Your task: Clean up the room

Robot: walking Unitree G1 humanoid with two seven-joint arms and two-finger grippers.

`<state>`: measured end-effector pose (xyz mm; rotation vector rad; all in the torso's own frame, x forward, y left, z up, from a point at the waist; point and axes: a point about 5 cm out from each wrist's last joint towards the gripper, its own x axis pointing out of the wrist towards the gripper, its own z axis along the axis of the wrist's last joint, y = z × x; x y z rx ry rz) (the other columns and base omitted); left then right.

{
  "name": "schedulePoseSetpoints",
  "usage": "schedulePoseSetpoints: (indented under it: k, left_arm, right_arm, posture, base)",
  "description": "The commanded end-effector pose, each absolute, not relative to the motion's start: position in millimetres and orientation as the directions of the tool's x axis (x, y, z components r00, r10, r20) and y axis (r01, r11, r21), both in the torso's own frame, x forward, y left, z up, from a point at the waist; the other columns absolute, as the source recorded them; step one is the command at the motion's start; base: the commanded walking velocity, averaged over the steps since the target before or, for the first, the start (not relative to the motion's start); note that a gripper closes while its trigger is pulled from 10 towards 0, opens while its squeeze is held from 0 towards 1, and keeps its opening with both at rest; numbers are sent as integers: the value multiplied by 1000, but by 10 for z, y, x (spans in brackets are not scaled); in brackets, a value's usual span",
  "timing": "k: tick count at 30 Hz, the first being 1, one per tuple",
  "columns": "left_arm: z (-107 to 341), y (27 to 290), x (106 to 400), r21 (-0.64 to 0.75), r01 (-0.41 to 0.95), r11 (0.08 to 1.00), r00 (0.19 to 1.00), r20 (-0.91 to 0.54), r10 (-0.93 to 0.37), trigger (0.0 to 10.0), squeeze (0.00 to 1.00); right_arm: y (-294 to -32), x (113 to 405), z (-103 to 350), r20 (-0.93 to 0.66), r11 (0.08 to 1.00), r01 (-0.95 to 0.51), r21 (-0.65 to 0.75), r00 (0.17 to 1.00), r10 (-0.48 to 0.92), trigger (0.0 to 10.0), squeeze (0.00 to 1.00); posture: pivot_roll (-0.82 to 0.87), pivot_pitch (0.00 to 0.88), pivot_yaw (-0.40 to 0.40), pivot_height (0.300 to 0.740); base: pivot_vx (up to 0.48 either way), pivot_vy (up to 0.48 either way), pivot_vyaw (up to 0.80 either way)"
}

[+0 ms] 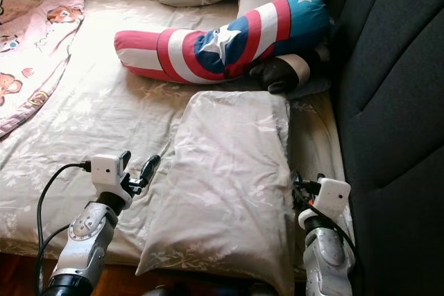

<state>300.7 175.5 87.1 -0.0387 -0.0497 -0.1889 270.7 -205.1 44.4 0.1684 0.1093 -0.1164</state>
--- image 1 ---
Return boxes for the red white blue star bolster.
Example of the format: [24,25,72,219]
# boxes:
[114,0,334,85]

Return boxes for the pink cartoon bear blanket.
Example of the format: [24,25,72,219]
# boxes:
[0,0,85,139]

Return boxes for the dark brown plush toy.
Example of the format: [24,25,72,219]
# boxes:
[250,53,330,94]

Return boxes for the dark grey padded chair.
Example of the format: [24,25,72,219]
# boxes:
[319,0,444,296]

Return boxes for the grey floral flat pillow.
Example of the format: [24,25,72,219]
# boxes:
[135,90,296,296]

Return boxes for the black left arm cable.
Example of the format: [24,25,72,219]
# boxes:
[33,162,92,296]

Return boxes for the bed with grey floral sheet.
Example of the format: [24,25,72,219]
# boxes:
[0,0,355,290]

